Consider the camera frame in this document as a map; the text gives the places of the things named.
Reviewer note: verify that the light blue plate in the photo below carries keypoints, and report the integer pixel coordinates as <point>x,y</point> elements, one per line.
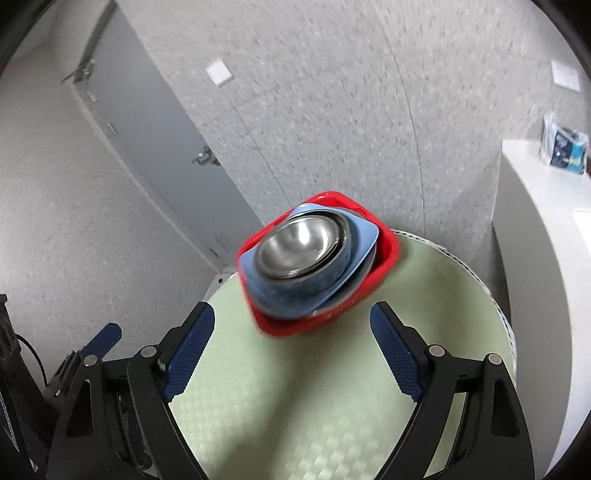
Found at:
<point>277,300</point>

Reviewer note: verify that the green table mat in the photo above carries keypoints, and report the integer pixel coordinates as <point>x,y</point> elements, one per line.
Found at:
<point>300,392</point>

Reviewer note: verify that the white light switch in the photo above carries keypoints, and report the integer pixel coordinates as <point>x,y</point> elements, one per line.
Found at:
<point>219,73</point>

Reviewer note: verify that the white vanity counter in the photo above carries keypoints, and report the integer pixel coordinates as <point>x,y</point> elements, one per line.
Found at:
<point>545,207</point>

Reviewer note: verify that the white wall socket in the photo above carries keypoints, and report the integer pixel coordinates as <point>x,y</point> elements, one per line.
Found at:
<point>565,74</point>

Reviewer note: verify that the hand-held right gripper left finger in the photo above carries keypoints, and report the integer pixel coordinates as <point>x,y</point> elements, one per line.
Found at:
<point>189,357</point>

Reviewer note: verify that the red plastic basin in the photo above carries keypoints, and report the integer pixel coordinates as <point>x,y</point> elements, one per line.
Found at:
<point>295,325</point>

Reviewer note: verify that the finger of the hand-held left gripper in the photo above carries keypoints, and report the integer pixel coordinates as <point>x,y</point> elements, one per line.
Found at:
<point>104,339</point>

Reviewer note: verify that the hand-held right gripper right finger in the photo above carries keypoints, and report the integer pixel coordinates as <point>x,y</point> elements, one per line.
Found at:
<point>397,355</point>

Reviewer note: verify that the grey door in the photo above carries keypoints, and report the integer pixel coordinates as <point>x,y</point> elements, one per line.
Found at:
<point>152,115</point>

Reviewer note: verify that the door closer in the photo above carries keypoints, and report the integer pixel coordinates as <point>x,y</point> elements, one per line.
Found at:
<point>81,70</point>

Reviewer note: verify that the blue tissue packet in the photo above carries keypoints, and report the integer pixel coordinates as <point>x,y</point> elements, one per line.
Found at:
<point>563,145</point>

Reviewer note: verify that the small steel bowl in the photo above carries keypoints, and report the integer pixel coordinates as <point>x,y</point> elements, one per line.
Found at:
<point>295,244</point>

